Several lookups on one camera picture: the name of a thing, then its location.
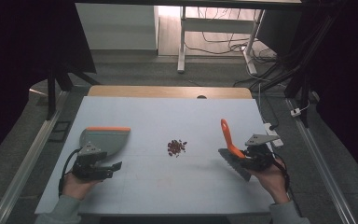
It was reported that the white desk frame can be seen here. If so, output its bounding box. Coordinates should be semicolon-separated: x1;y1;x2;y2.
176;6;266;76

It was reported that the pile of red beans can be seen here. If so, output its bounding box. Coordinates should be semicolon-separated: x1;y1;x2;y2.
167;139;188;159

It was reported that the grey dustpan with orange edge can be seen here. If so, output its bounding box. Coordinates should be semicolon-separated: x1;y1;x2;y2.
79;126;131;157

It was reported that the person's right hand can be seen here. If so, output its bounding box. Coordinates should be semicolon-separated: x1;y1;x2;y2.
250;158;291;205

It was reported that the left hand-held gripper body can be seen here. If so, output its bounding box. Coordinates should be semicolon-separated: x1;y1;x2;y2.
72;141;115;181

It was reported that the white cabinet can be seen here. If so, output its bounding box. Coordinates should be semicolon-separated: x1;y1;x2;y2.
75;3;160;51

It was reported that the black metal stand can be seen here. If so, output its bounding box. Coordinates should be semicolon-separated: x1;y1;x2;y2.
46;60;102;121
282;12;339;129

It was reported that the person's left hand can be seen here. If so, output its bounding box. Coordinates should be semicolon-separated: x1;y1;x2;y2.
61;171;102;201

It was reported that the white power strip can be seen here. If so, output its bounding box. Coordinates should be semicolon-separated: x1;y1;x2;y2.
263;122;284;148

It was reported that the black floor frame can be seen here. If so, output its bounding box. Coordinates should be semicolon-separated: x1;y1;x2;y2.
48;119;73;143

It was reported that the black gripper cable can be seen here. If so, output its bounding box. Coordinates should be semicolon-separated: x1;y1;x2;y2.
272;153;293;202
58;147;82;198

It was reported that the black curtain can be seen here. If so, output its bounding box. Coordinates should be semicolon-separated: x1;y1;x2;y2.
0;0;98;171
287;0;358;188

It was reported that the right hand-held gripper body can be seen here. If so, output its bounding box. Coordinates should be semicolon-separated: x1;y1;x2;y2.
243;133;281;172

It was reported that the tangle of floor cables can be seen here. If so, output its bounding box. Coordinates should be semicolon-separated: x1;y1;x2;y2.
185;7;281;64

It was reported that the aluminium rail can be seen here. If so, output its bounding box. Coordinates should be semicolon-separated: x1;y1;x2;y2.
284;97;358;224
0;90;71;224

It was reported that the wooden table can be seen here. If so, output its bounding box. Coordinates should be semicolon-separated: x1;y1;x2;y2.
87;85;254;100

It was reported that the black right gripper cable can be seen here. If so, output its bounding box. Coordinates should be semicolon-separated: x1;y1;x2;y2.
272;153;293;202

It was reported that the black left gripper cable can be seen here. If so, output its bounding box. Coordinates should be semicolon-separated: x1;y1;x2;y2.
58;147;82;198

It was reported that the orange-handled grey brush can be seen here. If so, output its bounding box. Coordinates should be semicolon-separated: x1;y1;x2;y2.
217;118;253;183

